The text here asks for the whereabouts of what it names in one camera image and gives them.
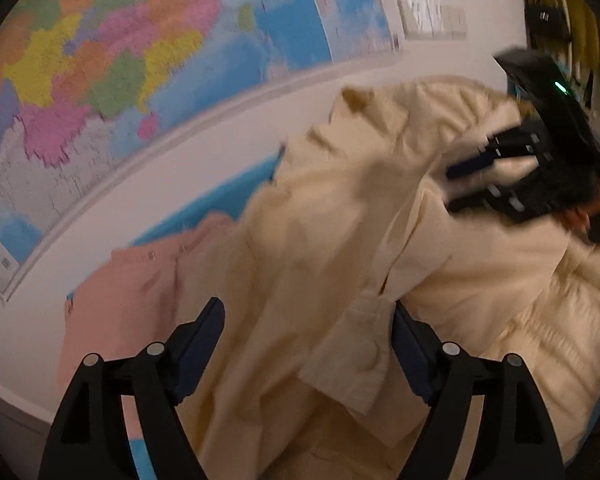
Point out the cream beige jacket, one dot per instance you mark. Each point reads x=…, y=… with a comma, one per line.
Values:
x=303, y=383

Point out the white wall socket middle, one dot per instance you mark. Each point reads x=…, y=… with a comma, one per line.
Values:
x=440, y=21

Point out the black handbag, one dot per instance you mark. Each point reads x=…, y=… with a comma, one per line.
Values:
x=547, y=22

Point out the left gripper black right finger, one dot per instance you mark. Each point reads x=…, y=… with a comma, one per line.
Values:
x=487, y=418

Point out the pink folded garment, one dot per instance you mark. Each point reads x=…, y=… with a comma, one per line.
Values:
x=130, y=301

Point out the white wall socket left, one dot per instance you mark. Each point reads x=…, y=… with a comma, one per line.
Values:
x=415, y=18

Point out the person's right hand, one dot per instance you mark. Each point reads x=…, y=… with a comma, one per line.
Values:
x=578, y=218

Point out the white wall switch plate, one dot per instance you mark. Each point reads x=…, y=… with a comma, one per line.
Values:
x=457, y=22

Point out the colourful wall map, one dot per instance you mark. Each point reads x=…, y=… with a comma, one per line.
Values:
x=84, y=84

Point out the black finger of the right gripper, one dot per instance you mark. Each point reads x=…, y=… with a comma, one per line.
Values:
x=515, y=142
x=494, y=198

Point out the blue floral bed sheet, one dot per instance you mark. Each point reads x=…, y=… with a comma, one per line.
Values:
x=229, y=198

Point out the white wall socket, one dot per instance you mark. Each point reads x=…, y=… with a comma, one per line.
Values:
x=440, y=21
x=415, y=18

